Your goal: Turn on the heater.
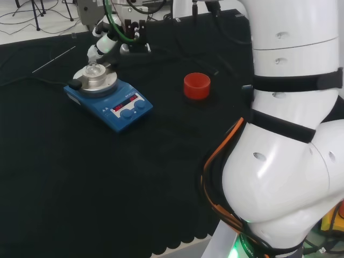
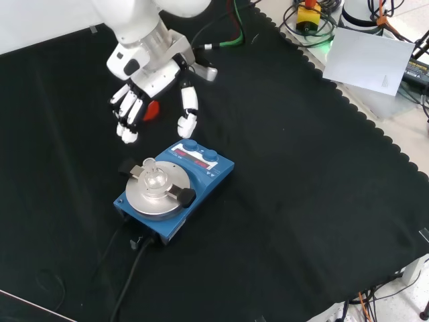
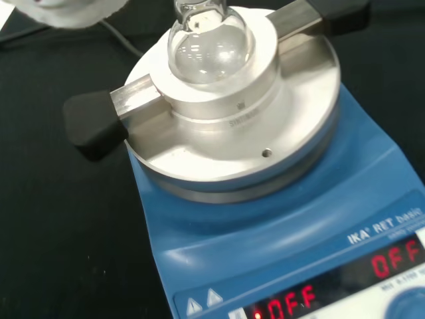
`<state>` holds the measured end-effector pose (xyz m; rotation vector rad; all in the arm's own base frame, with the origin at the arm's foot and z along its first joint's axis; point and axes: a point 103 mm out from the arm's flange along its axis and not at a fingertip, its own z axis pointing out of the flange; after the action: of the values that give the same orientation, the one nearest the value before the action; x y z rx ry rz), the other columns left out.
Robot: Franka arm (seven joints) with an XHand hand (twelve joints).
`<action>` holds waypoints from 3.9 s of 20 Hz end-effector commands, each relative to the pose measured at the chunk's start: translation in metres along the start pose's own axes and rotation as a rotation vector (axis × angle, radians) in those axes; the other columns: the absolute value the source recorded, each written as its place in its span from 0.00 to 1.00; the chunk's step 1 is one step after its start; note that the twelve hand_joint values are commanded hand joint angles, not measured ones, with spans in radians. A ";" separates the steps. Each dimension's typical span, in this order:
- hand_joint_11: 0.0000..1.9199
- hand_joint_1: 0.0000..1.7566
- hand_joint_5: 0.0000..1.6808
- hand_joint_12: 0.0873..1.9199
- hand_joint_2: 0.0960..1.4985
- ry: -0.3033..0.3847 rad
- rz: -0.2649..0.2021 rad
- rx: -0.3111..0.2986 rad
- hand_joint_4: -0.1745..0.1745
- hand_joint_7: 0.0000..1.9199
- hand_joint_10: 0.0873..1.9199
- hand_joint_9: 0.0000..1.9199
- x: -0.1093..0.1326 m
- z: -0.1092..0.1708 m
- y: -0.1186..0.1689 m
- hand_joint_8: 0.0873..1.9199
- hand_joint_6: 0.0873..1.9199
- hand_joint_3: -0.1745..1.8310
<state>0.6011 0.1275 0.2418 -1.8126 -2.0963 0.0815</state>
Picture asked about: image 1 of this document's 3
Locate black heater power cable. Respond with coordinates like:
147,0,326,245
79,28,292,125
0,76,83,90

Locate orange cable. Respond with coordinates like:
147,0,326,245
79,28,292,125
202,117,259,243

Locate red plastic cup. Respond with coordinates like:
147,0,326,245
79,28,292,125
183,72,211,102

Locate thin glass rod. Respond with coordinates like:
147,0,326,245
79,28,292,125
32,46,77,74

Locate clear round-bottom glass flask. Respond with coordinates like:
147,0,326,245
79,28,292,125
85,62,102,78

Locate yellow stop button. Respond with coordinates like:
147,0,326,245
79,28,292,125
320,200,344,232

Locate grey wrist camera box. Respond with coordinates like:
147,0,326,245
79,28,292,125
77,0,109,26

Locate black bench cloth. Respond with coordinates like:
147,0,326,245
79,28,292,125
0,8,256,256

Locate black tripod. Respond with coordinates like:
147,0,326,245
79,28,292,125
15,0,47,32

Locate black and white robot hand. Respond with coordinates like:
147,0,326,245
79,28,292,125
87,13,152,68

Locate green cable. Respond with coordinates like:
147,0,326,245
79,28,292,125
104,0,137,43

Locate heater with blue base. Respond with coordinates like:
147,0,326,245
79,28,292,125
63,63,154,134

